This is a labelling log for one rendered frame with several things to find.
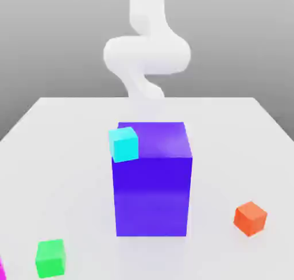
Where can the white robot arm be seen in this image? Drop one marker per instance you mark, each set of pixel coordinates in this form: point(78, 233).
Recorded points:
point(147, 54)

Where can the small green cube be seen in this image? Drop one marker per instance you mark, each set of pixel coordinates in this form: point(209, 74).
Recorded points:
point(50, 259)

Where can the large purple box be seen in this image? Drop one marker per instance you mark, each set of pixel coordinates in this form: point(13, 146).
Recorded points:
point(151, 192)

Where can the small magenta cube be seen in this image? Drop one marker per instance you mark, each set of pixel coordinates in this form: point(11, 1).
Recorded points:
point(1, 270)

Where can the small cyan cube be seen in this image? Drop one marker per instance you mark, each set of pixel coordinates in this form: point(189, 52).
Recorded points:
point(125, 146)

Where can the small orange cube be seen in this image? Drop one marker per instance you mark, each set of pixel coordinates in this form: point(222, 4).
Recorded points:
point(250, 219)

